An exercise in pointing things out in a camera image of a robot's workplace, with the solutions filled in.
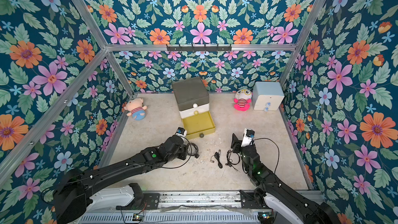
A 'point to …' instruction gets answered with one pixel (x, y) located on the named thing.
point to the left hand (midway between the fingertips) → (190, 147)
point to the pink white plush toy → (242, 99)
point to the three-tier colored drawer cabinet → (192, 98)
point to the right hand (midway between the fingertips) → (238, 134)
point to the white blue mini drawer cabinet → (267, 96)
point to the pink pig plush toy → (137, 110)
